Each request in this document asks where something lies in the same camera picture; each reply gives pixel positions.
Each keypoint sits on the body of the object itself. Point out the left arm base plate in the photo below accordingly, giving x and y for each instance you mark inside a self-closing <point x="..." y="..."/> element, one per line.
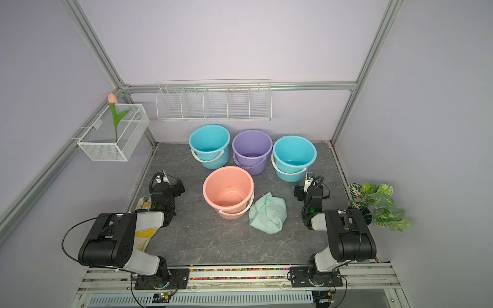
<point x="177" y="280"/>

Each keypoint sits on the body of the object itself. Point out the pink plastic bucket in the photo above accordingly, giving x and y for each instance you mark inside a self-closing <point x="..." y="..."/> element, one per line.
<point x="229" y="191"/>

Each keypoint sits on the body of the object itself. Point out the teal bucket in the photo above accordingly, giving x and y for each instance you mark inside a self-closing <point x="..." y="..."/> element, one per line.
<point x="292" y="156"/>
<point x="210" y="146"/>

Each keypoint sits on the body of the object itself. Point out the white vented cable duct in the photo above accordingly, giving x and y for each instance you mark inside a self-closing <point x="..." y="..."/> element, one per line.
<point x="206" y="299"/>

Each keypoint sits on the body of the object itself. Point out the purple bucket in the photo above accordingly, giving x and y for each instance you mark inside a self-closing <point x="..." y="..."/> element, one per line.
<point x="251" y="149"/>

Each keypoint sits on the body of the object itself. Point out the white wire basket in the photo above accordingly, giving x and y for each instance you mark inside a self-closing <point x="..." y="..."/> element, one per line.
<point x="98" y="141"/>

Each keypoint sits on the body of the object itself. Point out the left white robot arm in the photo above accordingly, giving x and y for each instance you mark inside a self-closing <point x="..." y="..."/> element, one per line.
<point x="111" y="242"/>

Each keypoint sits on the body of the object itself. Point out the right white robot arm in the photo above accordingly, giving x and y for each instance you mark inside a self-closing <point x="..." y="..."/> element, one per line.
<point x="349" y="239"/>

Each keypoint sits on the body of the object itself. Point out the long white wire shelf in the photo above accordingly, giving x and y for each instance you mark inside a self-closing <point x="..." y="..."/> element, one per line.
<point x="210" y="100"/>

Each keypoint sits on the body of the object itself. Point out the mint green cloth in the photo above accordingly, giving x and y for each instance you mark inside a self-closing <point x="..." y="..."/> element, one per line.
<point x="268" y="214"/>

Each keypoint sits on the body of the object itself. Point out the left teal bucket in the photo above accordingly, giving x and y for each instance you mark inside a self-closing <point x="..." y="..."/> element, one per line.
<point x="210" y="146"/>

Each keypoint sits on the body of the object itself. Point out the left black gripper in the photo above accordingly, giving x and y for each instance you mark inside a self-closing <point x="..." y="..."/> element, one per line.
<point x="176" y="187"/>

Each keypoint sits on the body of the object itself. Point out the potted green plant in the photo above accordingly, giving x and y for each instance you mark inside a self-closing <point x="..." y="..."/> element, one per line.
<point x="379" y="202"/>

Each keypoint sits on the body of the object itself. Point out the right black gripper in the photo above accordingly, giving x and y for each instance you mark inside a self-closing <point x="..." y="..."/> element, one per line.
<point x="302" y="191"/>

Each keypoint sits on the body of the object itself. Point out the pink artificial tulip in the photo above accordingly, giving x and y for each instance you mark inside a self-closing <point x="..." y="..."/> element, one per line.
<point x="117" y="117"/>

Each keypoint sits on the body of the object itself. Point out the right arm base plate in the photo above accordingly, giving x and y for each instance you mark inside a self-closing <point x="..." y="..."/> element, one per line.
<point x="303" y="276"/>

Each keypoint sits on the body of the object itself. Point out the right teal bucket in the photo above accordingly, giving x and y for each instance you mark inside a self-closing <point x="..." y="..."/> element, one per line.
<point x="292" y="156"/>

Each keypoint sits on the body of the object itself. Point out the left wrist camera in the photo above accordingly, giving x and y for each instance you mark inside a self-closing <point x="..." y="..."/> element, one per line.
<point x="162" y="177"/>

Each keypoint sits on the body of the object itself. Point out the yellow white work glove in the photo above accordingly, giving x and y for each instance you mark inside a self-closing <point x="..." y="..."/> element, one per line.
<point x="148" y="222"/>

